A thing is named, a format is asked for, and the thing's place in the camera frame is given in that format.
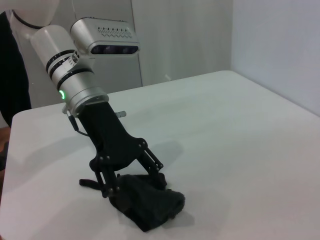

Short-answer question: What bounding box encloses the dark blue rag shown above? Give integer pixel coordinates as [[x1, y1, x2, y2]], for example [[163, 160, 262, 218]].
[[79, 173, 186, 233]]

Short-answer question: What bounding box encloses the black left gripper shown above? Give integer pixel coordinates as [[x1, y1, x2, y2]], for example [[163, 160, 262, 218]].
[[81, 101, 168, 199]]

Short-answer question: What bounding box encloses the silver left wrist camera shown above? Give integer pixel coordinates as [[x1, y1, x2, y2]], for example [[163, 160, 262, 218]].
[[69, 16, 140, 57]]

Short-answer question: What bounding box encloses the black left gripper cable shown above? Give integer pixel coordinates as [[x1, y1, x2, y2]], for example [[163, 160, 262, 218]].
[[65, 109, 88, 137]]

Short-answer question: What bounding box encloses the black robot torso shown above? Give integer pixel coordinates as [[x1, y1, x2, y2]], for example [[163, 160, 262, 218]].
[[0, 11, 32, 127]]

